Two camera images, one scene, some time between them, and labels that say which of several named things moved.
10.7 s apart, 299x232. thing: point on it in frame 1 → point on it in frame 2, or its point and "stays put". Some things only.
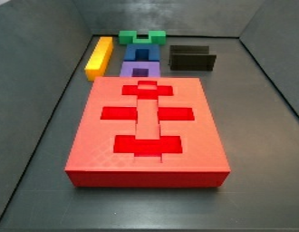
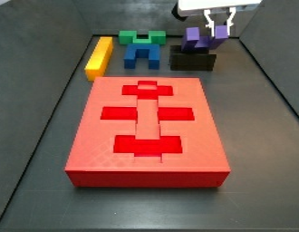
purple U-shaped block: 140,69 → 192,40
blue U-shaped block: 142,53 stays put
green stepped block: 128,37 stays put
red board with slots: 147,135 stays put
